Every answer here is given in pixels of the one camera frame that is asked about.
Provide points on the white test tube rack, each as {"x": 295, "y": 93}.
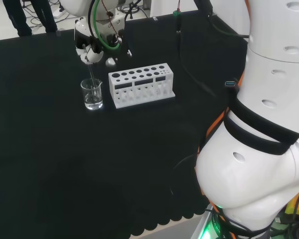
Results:
{"x": 139, "y": 87}

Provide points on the black bench cloth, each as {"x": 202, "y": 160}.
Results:
{"x": 64, "y": 161}

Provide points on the person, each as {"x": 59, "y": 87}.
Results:
{"x": 20, "y": 17}

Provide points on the clear glass rod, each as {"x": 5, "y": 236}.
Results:
{"x": 91, "y": 74}

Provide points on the clear glass beaker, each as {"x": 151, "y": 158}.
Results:
{"x": 92, "y": 97}

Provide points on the clear cloth clip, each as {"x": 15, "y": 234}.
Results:
{"x": 57, "y": 33}
{"x": 154, "y": 19}

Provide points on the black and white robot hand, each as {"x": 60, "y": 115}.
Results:
{"x": 112, "y": 27}

